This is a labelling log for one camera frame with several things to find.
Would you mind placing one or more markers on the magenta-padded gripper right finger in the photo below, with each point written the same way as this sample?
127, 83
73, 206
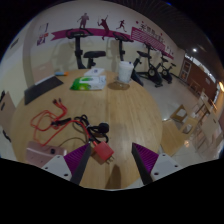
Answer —
165, 166

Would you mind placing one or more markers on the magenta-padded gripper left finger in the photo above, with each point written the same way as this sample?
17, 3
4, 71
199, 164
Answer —
58, 166

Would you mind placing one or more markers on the red charger block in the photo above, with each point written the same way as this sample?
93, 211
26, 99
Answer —
104, 150

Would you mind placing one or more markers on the flat black tablet case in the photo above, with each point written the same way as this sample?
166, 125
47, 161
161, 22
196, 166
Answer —
41, 88

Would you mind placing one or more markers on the green wet wipes pack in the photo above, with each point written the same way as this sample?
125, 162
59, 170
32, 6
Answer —
87, 83

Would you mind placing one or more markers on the orange and blue marker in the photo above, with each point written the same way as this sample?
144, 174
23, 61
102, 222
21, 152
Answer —
61, 73

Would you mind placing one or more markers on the round clear glass dish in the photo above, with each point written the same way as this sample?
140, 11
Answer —
116, 86

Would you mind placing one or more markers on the white tissue pack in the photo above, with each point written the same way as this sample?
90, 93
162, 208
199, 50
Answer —
94, 71

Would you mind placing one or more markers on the white plastic cup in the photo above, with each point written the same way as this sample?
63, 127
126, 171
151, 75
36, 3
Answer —
125, 71

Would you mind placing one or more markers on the group of black exercise bikes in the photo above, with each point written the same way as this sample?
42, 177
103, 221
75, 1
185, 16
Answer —
79, 50

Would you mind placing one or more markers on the group of ceiling lights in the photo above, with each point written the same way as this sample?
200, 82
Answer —
194, 50

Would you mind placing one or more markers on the wall poster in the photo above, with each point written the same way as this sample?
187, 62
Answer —
42, 33

